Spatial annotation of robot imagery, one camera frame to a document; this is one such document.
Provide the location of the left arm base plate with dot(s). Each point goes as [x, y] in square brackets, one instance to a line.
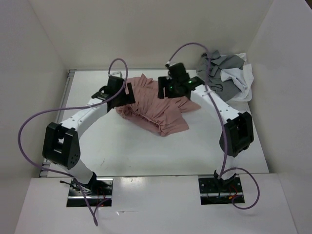
[102, 195]

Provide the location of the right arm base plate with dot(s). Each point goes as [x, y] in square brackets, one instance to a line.
[212, 194]

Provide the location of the pink pleated skirt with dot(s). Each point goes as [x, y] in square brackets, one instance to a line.
[159, 116]

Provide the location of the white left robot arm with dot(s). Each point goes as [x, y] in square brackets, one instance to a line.
[61, 142]

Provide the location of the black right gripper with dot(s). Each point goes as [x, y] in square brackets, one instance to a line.
[163, 82]

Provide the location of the white crumpled skirt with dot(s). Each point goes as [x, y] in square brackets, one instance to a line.
[237, 73]

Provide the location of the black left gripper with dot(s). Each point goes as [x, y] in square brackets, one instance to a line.
[128, 99]

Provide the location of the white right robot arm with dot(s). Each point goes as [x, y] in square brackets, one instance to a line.
[237, 131]

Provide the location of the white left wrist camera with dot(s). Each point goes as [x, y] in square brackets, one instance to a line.
[116, 74]

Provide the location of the grey crumpled skirt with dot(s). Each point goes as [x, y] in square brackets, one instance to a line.
[224, 87]

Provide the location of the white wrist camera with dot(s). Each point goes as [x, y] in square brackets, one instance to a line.
[169, 63]
[116, 74]

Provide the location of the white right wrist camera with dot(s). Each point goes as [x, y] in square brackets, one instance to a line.
[169, 63]

